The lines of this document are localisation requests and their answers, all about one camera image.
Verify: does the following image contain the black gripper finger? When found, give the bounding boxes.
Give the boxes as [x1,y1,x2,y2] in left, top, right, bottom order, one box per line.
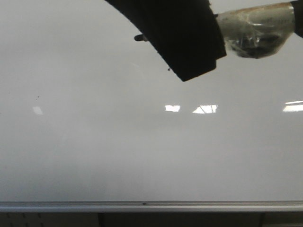
[108,0,226,82]

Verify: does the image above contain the white black whiteboard marker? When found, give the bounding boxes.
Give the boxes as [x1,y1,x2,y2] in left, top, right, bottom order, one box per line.
[134,1,303,59]

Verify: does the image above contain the white whiteboard with aluminium frame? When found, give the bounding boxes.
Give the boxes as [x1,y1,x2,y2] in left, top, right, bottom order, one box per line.
[0,0,303,212]

